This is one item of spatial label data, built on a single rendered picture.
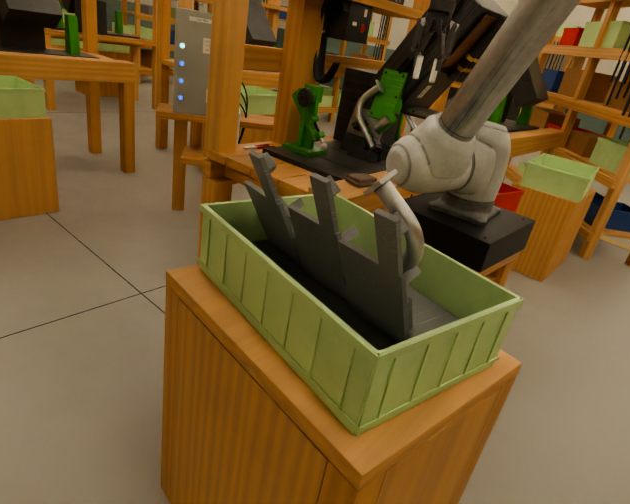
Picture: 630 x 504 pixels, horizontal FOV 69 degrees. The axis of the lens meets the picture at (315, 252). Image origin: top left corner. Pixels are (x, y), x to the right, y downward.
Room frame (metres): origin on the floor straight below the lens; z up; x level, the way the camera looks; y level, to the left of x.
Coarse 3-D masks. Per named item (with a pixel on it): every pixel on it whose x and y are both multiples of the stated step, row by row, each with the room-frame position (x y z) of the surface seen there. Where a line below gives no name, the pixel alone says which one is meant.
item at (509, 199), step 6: (504, 186) 1.95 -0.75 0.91; (510, 186) 1.93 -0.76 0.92; (498, 192) 1.96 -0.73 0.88; (504, 192) 1.94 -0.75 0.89; (510, 192) 1.82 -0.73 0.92; (516, 192) 1.84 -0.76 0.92; (522, 192) 1.88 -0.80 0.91; (498, 198) 1.75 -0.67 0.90; (504, 198) 1.80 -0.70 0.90; (510, 198) 1.83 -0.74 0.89; (516, 198) 1.86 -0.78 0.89; (498, 204) 1.77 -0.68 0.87; (504, 204) 1.81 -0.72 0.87; (510, 204) 1.84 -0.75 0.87; (516, 204) 1.88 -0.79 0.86; (510, 210) 1.85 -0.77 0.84
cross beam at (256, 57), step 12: (252, 48) 1.97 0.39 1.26; (264, 48) 2.03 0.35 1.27; (276, 48) 2.09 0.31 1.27; (252, 60) 1.98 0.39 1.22; (264, 60) 2.03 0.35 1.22; (276, 60) 2.09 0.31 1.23; (336, 60) 2.44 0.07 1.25; (348, 60) 2.52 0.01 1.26; (360, 60) 2.61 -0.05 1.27; (372, 60) 2.70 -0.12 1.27; (336, 72) 2.45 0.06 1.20
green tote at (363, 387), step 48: (240, 240) 0.86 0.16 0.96; (240, 288) 0.85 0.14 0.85; (288, 288) 0.72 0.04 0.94; (432, 288) 0.96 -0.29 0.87; (480, 288) 0.88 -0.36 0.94; (288, 336) 0.71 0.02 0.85; (336, 336) 0.62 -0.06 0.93; (432, 336) 0.63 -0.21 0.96; (480, 336) 0.75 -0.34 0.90; (336, 384) 0.60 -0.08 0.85; (384, 384) 0.58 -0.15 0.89; (432, 384) 0.67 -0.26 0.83
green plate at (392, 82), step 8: (384, 72) 2.13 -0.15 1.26; (392, 72) 2.11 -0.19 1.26; (384, 80) 2.12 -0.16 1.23; (392, 80) 2.10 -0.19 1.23; (400, 80) 2.08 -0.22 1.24; (384, 88) 2.10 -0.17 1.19; (392, 88) 2.08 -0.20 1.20; (400, 88) 2.06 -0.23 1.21; (376, 96) 2.11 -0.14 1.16; (384, 96) 2.09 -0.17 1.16; (392, 96) 2.07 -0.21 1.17; (400, 96) 2.09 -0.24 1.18; (376, 104) 2.10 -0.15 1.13; (384, 104) 2.08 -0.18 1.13; (392, 104) 2.06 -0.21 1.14; (400, 104) 2.10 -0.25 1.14; (376, 112) 2.08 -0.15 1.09; (384, 112) 2.06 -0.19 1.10
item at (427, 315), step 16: (272, 256) 1.02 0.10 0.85; (288, 272) 0.96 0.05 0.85; (320, 288) 0.91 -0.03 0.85; (336, 304) 0.85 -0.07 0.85; (416, 304) 0.92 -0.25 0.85; (432, 304) 0.93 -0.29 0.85; (352, 320) 0.80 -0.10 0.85; (416, 320) 0.85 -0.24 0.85; (432, 320) 0.86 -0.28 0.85; (448, 320) 0.87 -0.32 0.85; (368, 336) 0.76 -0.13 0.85; (384, 336) 0.77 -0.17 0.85
